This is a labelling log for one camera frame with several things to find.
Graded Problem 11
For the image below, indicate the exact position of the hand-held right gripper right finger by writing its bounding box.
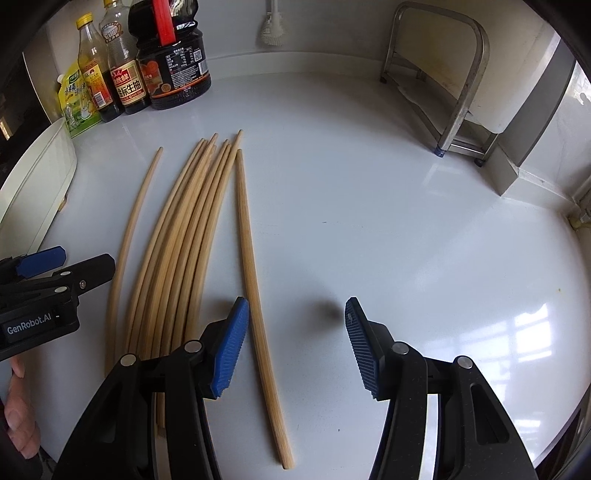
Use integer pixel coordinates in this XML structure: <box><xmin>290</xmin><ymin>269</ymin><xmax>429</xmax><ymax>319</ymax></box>
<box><xmin>345</xmin><ymin>296</ymin><xmax>539</xmax><ymax>480</ymax></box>

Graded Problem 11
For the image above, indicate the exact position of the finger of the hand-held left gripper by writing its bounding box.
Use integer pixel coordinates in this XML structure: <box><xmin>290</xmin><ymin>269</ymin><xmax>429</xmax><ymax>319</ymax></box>
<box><xmin>51</xmin><ymin>253</ymin><xmax>116</xmax><ymax>296</ymax></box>
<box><xmin>0</xmin><ymin>247</ymin><xmax>65</xmax><ymax>280</ymax></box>

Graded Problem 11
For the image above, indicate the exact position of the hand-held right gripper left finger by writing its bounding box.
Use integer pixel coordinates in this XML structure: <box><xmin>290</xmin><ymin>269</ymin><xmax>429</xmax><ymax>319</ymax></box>
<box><xmin>51</xmin><ymin>296</ymin><xmax>250</xmax><ymax>480</ymax></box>

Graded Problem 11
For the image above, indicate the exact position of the white round plate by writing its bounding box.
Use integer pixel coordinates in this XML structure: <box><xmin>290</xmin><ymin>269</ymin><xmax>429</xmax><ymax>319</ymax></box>
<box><xmin>0</xmin><ymin>117</ymin><xmax>78</xmax><ymax>252</ymax></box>

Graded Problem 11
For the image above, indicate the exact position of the bundle of wooden chopsticks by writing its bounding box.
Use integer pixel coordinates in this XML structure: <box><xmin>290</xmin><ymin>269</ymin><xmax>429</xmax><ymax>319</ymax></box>
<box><xmin>105</xmin><ymin>130</ymin><xmax>296</xmax><ymax>469</ymax></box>

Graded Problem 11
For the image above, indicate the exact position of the person's left hand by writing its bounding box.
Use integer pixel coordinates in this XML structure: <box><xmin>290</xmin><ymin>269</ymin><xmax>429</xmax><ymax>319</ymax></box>
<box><xmin>4</xmin><ymin>359</ymin><xmax>42</xmax><ymax>457</ymax></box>

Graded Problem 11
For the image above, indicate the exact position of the yellow green seasoning pouch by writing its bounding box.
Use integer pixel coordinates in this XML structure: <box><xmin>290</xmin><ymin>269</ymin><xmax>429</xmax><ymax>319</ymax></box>
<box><xmin>56</xmin><ymin>62</ymin><xmax>103</xmax><ymax>139</ymax></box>

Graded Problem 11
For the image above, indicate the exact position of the yellow capped vinegar bottle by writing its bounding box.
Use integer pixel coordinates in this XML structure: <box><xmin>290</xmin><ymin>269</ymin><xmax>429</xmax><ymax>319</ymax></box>
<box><xmin>75</xmin><ymin>12</ymin><xmax>124</xmax><ymax>123</ymax></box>

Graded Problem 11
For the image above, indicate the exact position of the clear soy sauce bottle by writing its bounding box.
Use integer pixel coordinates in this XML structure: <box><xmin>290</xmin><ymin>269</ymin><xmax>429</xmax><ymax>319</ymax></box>
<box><xmin>99</xmin><ymin>0</ymin><xmax>151</xmax><ymax>116</ymax></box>

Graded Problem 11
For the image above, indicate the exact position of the stainless steel rack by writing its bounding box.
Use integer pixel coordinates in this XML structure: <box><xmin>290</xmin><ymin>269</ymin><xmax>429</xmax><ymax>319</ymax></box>
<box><xmin>381</xmin><ymin>1</ymin><xmax>502</xmax><ymax>164</ymax></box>

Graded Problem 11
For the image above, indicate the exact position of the white dish brush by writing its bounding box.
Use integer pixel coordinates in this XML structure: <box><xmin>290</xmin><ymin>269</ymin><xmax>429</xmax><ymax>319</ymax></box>
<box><xmin>257</xmin><ymin>0</ymin><xmax>286</xmax><ymax>49</ymax></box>

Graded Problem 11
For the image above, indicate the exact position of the dark jug with red handle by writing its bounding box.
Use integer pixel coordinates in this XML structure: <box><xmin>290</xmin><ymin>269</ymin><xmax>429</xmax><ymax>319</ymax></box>
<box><xmin>128</xmin><ymin>0</ymin><xmax>212</xmax><ymax>110</ymax></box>

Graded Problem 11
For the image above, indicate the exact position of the grey metal frame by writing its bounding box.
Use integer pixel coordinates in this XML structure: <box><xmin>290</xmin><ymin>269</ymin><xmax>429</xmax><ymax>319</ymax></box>
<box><xmin>492</xmin><ymin>46</ymin><xmax>579</xmax><ymax>204</ymax></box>

